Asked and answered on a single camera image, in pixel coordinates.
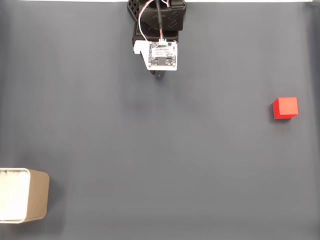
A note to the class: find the red cube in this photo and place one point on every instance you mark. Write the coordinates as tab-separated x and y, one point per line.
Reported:
286	107

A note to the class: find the beige box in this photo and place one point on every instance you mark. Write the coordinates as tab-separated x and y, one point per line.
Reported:
37	195

